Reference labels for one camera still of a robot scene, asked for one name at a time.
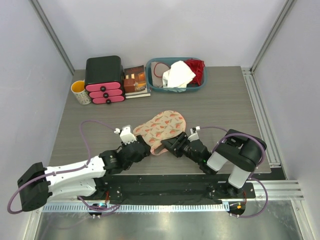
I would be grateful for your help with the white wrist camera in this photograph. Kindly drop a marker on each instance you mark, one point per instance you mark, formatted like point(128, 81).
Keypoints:
point(194, 134)
point(126, 135)

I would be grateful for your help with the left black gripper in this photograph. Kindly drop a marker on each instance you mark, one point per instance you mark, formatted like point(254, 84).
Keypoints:
point(147, 150)

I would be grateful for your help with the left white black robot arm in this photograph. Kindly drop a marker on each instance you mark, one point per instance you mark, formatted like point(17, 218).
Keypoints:
point(39, 184)

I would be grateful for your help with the white slotted cable duct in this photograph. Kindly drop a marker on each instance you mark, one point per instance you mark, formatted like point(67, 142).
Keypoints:
point(81, 208)

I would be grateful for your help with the grey cloth with red loop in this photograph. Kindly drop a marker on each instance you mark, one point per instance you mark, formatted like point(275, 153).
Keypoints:
point(157, 70)

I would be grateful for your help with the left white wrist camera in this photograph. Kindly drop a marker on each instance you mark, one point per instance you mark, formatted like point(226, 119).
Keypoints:
point(126, 135)

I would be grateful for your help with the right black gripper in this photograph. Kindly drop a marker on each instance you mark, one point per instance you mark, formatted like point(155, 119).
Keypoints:
point(172, 144)

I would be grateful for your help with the white cloth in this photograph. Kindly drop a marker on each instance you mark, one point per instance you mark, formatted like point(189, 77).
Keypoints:
point(178, 76)

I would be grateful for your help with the pink mesh laundry bag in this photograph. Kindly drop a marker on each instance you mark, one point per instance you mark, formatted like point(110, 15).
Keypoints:
point(163, 126)

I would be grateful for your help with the teal plastic basket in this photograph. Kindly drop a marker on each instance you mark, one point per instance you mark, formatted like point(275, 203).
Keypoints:
point(170, 60)

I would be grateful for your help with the yellow inside patterned mug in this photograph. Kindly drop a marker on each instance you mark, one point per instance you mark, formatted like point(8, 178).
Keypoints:
point(80, 93)

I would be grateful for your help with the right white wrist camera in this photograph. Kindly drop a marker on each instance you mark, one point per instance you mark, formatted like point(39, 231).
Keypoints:
point(194, 134)

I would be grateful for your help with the black pink drawer organizer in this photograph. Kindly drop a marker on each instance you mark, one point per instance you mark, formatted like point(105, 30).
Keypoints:
point(104, 79)

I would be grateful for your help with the red garment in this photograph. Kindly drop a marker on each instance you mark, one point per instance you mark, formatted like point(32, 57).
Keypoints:
point(197, 67)

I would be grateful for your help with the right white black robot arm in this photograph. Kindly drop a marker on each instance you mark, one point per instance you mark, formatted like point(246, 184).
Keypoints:
point(244, 151)

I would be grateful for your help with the stack of books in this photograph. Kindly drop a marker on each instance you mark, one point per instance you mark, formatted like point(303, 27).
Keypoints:
point(135, 82)

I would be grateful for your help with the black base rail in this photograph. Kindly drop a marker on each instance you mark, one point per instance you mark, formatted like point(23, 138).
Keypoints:
point(167, 190)

